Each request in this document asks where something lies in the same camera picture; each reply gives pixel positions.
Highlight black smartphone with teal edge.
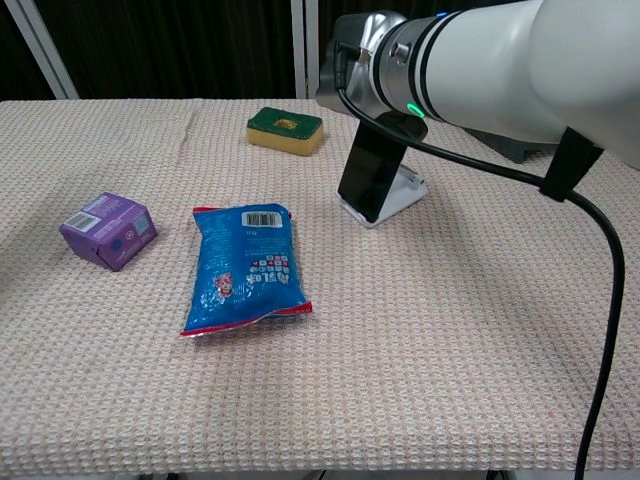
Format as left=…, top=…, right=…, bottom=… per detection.
left=336, top=119, right=407, bottom=224

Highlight white folding phone stand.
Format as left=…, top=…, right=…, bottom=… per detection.
left=339, top=162, right=430, bottom=229

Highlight blue snack bag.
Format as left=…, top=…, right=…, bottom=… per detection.
left=179, top=202, right=315, bottom=340

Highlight yellow sponge with green scourer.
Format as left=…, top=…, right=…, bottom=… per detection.
left=245, top=106, right=325, bottom=158

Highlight beige waffle-weave tablecloth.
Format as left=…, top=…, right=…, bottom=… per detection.
left=0, top=97, right=640, bottom=477

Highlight small purple carton box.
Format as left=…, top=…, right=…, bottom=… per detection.
left=58, top=191, right=160, bottom=273

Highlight dark grey folded cloth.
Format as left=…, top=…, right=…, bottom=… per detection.
left=463, top=127, right=557, bottom=165

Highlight black curtain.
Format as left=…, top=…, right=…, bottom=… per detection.
left=0, top=0, right=451, bottom=101

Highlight white upright frame post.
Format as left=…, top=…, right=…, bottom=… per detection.
left=290, top=0, right=321, bottom=99

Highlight black cable strap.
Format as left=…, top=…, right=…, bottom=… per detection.
left=538, top=126, right=605, bottom=202

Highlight black cable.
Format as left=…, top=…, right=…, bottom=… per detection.
left=333, top=39, right=627, bottom=480

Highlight white slanted frame post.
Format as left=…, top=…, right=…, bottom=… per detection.
left=2, top=0, right=80, bottom=100

